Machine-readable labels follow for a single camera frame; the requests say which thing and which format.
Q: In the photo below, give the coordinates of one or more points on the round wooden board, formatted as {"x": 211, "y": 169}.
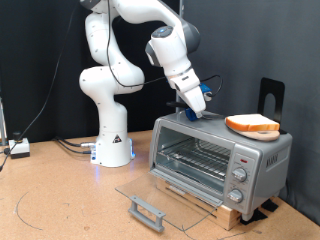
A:
{"x": 263, "y": 135}

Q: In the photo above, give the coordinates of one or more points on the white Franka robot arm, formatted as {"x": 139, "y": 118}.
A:
{"x": 110, "y": 133}

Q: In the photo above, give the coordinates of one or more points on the black metal bookend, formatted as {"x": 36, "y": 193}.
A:
{"x": 281, "y": 96}

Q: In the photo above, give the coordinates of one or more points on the silver toaster oven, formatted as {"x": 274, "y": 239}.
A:
{"x": 266, "y": 156}

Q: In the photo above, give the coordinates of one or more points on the grey curtain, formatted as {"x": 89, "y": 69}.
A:
{"x": 250, "y": 40}

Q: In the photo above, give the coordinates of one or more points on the black curtain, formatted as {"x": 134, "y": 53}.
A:
{"x": 33, "y": 50}

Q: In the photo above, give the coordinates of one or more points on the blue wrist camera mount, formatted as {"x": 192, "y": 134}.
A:
{"x": 204, "y": 89}

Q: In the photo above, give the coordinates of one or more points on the silver oven temperature knob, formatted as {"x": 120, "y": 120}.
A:
{"x": 240, "y": 174}

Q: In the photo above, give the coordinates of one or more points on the white power box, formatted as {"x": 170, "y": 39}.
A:
{"x": 19, "y": 146}

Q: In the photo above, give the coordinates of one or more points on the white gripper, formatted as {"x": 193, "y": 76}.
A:
{"x": 190, "y": 91}

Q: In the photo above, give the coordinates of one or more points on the black tape strip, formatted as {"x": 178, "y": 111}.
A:
{"x": 270, "y": 205}
{"x": 253, "y": 216}

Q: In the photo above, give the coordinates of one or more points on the silver oven timer knob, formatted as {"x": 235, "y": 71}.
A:
{"x": 235, "y": 195}

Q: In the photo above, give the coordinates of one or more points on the slatted wooden base block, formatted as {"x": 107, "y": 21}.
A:
{"x": 230, "y": 216}

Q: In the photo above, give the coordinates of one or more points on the metal stand leg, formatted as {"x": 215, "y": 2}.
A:
{"x": 2, "y": 123}

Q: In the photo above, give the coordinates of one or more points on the white bread slice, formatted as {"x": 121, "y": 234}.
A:
{"x": 250, "y": 120}

